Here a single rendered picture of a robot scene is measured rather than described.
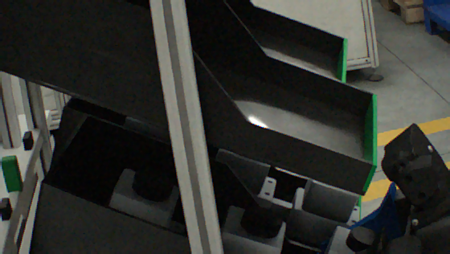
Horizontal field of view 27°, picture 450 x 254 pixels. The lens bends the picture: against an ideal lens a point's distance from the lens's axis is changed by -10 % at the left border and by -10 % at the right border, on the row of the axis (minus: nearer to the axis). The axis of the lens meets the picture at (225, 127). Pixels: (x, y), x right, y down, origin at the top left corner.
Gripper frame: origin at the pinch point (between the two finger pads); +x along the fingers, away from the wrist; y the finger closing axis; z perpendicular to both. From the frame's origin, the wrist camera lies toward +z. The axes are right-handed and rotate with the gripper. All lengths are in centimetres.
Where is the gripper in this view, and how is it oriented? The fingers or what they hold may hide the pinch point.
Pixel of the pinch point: (357, 252)
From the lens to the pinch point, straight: 76.8
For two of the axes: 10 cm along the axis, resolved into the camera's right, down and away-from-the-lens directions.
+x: -9.1, 2.6, 3.3
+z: -3.6, -9.0, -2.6
